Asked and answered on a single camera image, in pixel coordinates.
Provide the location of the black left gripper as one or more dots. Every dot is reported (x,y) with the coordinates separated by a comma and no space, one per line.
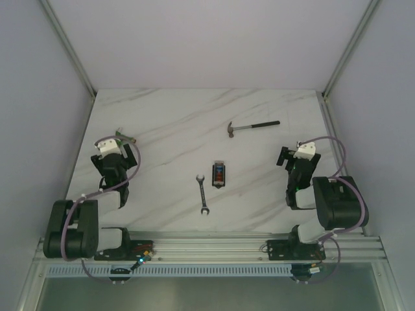
(130,155)

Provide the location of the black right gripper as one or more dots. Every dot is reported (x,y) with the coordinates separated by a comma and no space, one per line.
(287,154)

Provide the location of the black fuse box base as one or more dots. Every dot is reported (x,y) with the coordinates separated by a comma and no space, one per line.
(219,175)

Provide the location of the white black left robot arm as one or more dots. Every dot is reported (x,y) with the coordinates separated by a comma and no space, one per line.
(74,230)

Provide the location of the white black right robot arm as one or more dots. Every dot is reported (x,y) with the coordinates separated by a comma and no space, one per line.
(337,201)

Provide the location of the green white connector plug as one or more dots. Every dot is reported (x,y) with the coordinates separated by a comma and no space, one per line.
(121,138)

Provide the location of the silver open-end wrench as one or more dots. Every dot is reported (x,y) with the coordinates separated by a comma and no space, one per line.
(204,210)

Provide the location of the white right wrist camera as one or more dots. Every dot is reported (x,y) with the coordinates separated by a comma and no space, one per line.
(305,151)

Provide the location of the claw hammer black handle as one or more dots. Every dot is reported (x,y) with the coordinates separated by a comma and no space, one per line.
(231,129)

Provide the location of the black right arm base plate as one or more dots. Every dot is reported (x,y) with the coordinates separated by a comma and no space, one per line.
(289,250)

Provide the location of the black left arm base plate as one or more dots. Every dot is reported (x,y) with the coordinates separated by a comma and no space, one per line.
(128,251)

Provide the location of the aluminium rail frame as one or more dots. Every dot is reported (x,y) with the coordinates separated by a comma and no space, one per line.
(174,74)

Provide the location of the white slotted cable duct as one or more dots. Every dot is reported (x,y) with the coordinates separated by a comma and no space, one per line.
(168,270)

